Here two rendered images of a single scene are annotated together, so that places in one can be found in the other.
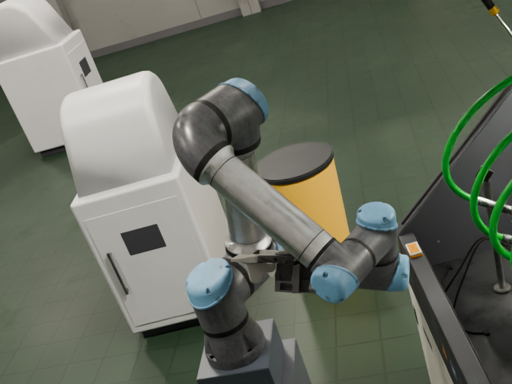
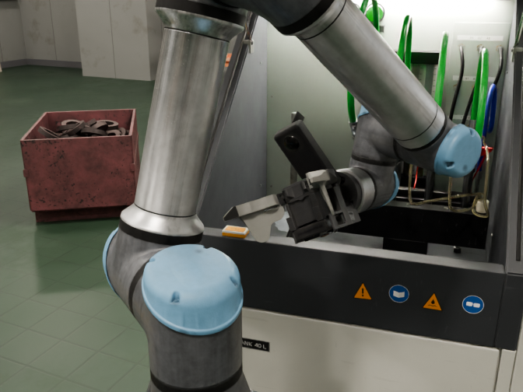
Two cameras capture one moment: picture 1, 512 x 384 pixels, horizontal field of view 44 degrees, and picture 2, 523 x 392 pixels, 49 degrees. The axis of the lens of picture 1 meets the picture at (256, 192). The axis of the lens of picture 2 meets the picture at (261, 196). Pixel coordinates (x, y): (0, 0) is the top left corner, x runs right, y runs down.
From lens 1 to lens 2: 136 cm
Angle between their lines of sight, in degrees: 72
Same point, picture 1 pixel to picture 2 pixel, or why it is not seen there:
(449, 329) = (380, 253)
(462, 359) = (429, 260)
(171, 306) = not seen: outside the picture
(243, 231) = (197, 187)
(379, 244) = not seen: hidden behind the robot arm
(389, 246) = not seen: hidden behind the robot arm
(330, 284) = (475, 142)
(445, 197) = (215, 180)
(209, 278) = (210, 267)
